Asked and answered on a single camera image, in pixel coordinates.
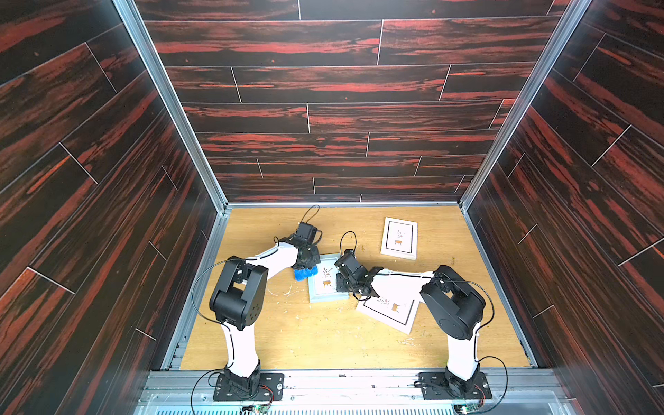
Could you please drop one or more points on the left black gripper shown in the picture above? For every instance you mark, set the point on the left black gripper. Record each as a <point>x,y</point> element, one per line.
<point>316,258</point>

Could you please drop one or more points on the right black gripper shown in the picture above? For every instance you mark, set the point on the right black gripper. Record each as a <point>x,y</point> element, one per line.
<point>355,277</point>

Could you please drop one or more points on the light blue picture frame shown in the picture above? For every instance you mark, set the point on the light blue picture frame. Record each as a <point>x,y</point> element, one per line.
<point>322,284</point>

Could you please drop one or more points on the blue microfiber cloth black trim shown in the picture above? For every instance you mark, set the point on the blue microfiber cloth black trim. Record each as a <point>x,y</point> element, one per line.
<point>305,273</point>

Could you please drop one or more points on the cream white picture frame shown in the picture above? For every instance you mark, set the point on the cream white picture frame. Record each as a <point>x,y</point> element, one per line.
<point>389,306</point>

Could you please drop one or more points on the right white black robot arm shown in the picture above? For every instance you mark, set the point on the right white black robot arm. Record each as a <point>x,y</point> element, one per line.
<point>455,305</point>

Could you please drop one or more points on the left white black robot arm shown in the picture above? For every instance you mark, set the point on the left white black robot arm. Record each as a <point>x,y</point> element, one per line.
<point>238,298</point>

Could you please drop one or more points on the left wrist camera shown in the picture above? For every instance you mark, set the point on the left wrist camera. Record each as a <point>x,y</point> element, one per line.
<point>306,232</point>

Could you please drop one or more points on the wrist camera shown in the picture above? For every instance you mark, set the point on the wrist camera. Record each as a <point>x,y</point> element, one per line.
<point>306,232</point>
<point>348,264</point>

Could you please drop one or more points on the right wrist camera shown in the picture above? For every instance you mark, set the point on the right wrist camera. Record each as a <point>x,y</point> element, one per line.
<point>348,264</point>

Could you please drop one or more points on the white picture frame black border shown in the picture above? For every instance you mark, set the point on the white picture frame black border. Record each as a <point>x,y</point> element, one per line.
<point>400,239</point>

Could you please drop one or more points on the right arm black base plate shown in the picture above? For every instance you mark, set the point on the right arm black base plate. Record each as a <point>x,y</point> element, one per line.
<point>445,385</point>

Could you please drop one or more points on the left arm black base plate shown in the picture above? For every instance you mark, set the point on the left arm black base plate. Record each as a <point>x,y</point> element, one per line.
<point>257,387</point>

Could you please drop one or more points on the aluminium front rail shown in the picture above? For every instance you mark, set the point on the aluminium front rail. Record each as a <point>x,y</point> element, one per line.
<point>357,391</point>

